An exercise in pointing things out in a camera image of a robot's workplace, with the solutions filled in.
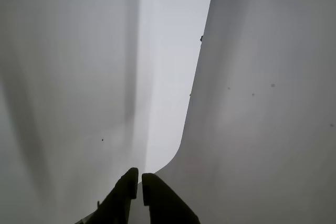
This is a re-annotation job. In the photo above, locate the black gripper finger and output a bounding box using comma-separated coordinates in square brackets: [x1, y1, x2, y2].
[141, 173, 202, 224]
[75, 167, 139, 224]

